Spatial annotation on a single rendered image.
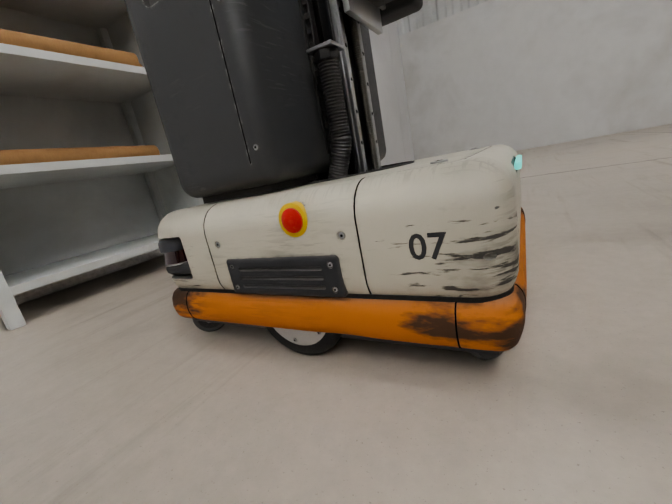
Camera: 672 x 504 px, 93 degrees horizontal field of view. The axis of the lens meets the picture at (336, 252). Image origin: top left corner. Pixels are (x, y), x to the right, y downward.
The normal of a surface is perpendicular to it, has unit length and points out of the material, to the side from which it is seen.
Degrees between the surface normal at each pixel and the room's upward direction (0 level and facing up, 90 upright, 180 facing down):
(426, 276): 90
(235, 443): 0
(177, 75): 90
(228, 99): 90
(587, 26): 90
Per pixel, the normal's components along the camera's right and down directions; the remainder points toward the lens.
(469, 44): -0.48, 0.31
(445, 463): -0.19, -0.95
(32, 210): 0.86, -0.04
